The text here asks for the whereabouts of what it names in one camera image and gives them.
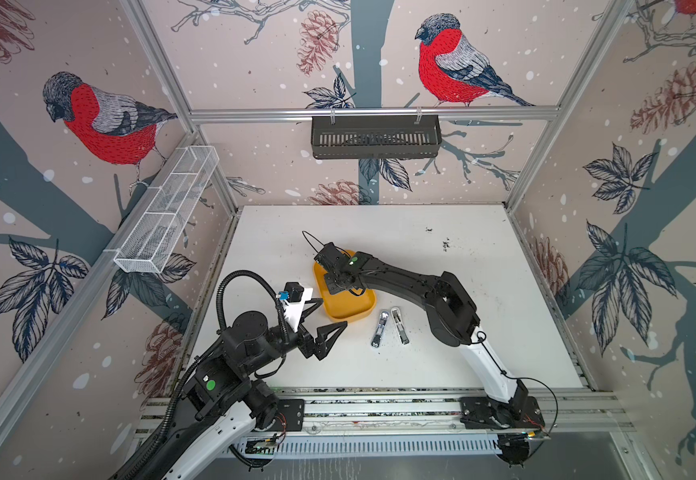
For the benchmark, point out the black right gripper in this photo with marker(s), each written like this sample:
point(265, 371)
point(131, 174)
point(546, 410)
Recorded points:
point(331, 283)

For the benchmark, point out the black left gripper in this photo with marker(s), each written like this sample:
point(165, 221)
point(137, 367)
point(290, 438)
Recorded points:
point(322, 347)

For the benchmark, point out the yellow plastic tray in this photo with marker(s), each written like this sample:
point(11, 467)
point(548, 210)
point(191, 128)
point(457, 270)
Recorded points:
point(349, 306)

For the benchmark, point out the light blue stapler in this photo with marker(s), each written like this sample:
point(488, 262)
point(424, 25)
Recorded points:
point(380, 329)

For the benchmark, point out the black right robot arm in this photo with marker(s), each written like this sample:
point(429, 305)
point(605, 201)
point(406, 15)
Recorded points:
point(453, 320)

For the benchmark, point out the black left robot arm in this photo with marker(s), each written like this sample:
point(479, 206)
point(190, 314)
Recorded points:
point(228, 373)

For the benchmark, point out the aluminium top crossbar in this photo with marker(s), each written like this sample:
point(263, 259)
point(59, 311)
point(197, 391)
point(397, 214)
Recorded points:
point(489, 113)

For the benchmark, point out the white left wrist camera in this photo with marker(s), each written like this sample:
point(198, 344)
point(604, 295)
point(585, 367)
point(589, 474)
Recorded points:
point(293, 299)

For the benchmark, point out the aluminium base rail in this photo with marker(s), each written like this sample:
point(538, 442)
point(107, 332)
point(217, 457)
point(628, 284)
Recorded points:
point(327, 423)

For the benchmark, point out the black hanging wire basket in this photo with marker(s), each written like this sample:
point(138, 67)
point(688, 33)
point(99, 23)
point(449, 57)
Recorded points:
point(376, 137)

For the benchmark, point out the white wire mesh basket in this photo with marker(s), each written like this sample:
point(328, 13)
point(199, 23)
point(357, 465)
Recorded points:
point(159, 228)

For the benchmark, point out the aluminium frame corner post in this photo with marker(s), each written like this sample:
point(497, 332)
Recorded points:
point(156, 35)

